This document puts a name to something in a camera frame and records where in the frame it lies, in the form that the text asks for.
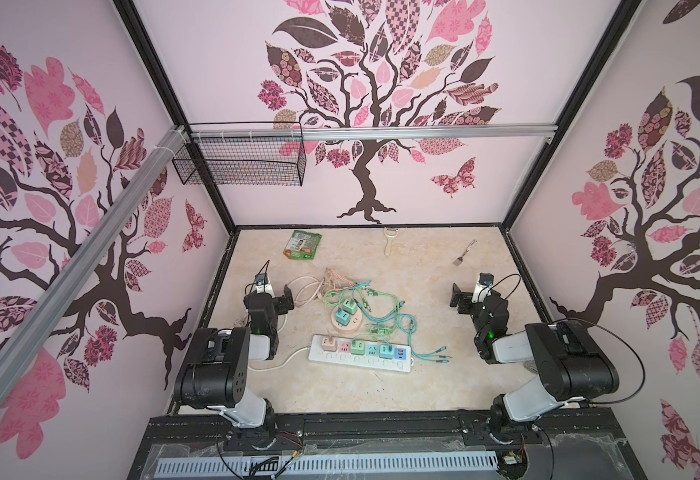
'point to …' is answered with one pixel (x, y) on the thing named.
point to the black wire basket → (245, 163)
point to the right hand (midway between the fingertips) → (472, 282)
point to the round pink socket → (354, 323)
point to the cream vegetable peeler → (390, 232)
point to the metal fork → (458, 260)
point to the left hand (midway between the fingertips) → (273, 290)
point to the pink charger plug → (329, 344)
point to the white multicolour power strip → (401, 362)
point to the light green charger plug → (350, 306)
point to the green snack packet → (302, 245)
